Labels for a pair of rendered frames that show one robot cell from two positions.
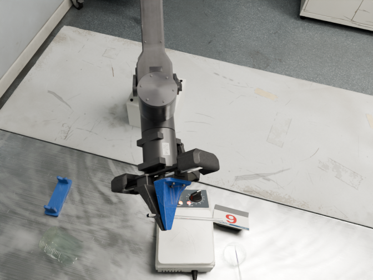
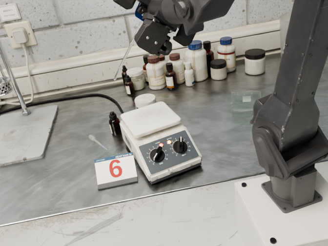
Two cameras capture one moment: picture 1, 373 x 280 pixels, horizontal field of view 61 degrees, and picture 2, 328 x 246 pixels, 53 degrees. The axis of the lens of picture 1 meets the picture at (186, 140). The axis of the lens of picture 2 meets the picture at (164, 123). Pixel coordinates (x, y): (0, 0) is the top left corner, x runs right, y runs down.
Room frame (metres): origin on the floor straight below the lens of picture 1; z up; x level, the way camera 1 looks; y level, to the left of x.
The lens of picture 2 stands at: (0.89, -0.14, 1.38)
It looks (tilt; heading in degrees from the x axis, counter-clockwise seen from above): 31 degrees down; 168
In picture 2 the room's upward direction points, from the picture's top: 9 degrees counter-clockwise
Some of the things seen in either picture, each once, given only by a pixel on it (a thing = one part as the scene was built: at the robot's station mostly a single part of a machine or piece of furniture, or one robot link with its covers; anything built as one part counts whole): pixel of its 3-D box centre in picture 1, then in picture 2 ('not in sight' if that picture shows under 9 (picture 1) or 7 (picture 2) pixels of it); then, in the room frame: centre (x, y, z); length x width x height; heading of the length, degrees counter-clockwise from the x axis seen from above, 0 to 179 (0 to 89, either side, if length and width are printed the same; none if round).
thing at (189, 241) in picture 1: (185, 235); (150, 118); (0.20, -0.02, 0.98); 0.12 x 0.12 x 0.01; 6
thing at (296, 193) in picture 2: not in sight; (290, 176); (0.57, 0.11, 1.04); 0.07 x 0.07 x 0.06; 0
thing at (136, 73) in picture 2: not in sight; (135, 79); (-0.18, 0.02, 0.93); 0.06 x 0.06 x 0.07
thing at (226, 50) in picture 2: not in sight; (226, 54); (-0.14, 0.35, 0.96); 0.06 x 0.06 x 0.11
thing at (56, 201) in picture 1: (57, 194); not in sight; (0.29, 0.31, 0.92); 0.10 x 0.03 x 0.04; 176
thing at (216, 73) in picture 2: not in sight; (218, 69); (-0.09, 0.29, 0.93); 0.05 x 0.05 x 0.06
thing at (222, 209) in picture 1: (231, 216); (115, 170); (0.28, -0.13, 0.92); 0.09 x 0.06 x 0.04; 82
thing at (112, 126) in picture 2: not in sight; (114, 122); (0.09, -0.10, 0.93); 0.03 x 0.03 x 0.07
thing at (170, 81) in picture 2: not in sight; (170, 75); (-0.10, 0.12, 0.94); 0.04 x 0.04 x 0.09
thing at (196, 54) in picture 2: not in sight; (196, 60); (-0.13, 0.23, 0.96); 0.07 x 0.07 x 0.13
